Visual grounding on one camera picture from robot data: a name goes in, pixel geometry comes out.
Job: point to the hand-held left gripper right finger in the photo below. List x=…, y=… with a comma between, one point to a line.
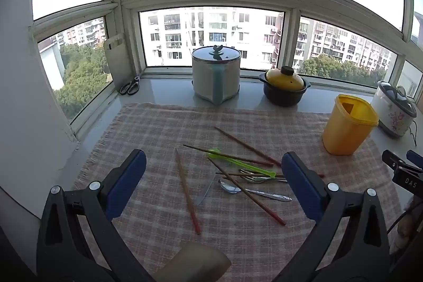
x=299, y=184

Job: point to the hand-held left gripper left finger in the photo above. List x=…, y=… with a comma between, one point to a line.
x=127, y=184

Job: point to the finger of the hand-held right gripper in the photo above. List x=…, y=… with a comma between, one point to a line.
x=404, y=178
x=416, y=159

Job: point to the metal fork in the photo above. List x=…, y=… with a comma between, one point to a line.
x=264, y=179

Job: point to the brown wooden chopstick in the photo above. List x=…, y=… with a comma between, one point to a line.
x=248, y=146
x=251, y=196
x=187, y=191
x=228, y=155

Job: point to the green plastic spoon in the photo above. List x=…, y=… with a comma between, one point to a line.
x=241, y=164

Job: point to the yellow plastic container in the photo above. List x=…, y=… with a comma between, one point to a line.
x=343, y=133

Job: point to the metal spoon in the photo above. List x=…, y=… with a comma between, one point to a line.
x=229, y=188

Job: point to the clear plastic spoon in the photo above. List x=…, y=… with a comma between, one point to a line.
x=203, y=196

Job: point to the white floral rice cooker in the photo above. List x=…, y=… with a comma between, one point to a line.
x=391, y=116

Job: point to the pink checked tablecloth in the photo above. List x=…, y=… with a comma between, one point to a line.
x=158, y=130

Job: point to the black clay pot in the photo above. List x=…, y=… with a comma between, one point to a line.
x=284, y=97

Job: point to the black scissors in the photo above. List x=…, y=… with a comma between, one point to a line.
x=134, y=82

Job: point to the yellow clay pot lid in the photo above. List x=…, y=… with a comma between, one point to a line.
x=284, y=80

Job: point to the beige rounded object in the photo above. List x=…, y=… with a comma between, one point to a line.
x=201, y=262

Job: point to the white cutting board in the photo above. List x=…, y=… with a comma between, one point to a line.
x=119, y=64

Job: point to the apartment buildings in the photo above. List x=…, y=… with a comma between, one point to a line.
x=214, y=24

